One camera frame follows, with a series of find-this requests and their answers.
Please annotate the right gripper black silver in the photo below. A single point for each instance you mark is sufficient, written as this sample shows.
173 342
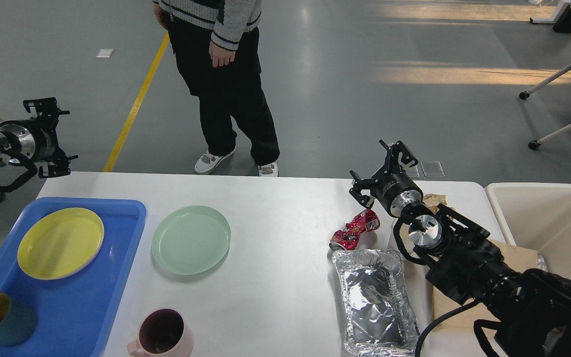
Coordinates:
397 191

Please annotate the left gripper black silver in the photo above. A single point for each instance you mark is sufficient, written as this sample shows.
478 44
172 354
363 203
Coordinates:
32 139

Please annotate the pink mug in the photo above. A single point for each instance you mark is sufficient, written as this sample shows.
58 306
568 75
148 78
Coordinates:
164 333

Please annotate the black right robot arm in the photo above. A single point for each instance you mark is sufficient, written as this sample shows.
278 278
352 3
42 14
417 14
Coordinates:
532 309

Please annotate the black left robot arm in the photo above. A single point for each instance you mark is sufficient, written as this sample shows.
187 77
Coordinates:
10 157

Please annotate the crumpled brown paper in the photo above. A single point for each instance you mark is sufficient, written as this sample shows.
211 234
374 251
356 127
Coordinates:
433 201

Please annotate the crushed red can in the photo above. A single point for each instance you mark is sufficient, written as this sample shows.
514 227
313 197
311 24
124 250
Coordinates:
347 237

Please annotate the yellow plate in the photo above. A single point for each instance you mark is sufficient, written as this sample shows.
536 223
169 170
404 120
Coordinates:
61 244

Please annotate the aluminium foil tray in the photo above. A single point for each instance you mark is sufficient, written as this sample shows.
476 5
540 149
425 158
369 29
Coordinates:
379 320

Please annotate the green plate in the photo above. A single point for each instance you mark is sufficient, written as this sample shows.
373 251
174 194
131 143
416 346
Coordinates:
191 240

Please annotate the blue plastic tray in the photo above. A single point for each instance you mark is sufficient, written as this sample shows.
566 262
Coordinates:
76 313

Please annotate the beige plastic bin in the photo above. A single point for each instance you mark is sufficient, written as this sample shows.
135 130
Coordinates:
536 216

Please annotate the teal yellow cup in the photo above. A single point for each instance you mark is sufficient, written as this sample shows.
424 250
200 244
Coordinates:
17 321

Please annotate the person in grey sweater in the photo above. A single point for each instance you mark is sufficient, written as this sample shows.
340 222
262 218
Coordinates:
215 44

